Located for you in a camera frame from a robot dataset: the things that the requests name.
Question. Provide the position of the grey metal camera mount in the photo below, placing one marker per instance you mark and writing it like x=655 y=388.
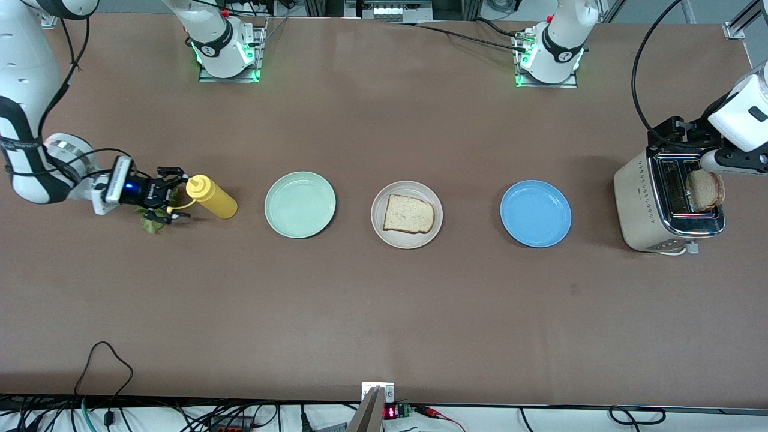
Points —
x=369 y=414

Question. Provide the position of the white power strip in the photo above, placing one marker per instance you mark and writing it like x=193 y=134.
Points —
x=390 y=11

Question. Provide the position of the blue plate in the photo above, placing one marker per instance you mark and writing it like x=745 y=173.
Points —
x=536 y=213

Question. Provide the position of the yellow squeeze bottle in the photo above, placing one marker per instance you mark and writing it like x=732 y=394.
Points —
x=213 y=201

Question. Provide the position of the beige plate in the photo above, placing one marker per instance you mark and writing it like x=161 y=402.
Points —
x=408 y=241

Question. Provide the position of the beige chrome toaster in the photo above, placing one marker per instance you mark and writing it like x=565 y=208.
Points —
x=636 y=204

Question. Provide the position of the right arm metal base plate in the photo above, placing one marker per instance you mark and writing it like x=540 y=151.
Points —
x=261 y=60

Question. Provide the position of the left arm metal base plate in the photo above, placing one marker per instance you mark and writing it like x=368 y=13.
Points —
x=540 y=85

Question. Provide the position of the orange black power strip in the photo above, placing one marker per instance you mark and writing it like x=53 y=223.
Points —
x=231 y=427

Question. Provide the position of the aluminium frame corner bracket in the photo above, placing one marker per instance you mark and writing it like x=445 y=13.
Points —
x=733 y=30

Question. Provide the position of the green lettuce leaf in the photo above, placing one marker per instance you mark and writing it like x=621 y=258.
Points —
x=153 y=227

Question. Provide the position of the circuit board with red display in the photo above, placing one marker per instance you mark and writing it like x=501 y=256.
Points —
x=391 y=413

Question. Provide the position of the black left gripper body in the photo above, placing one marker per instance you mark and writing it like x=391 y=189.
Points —
x=696 y=128

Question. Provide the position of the mint green plate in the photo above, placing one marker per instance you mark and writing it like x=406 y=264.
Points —
x=300 y=205

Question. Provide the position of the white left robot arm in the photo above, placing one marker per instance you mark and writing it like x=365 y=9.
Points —
x=558 y=42

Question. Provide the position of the light bread slice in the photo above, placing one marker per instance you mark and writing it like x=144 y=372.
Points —
x=408 y=214

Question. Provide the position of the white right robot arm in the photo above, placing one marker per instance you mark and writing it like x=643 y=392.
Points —
x=24 y=90

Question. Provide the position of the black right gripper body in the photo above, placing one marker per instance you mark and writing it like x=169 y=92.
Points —
x=146 y=191

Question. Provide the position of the brown toasted bread slice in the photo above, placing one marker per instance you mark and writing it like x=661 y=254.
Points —
x=705 y=189

